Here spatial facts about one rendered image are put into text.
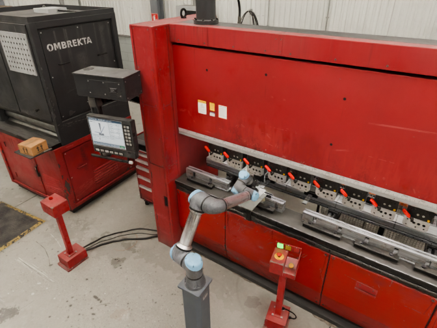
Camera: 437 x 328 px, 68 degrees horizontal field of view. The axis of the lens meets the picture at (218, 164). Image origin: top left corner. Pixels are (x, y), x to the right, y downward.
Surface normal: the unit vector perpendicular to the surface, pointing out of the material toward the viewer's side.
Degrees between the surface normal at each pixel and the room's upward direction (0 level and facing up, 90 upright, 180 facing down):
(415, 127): 90
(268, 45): 90
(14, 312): 0
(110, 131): 90
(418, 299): 90
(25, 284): 0
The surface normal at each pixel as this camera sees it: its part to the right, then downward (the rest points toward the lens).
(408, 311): -0.57, 0.42
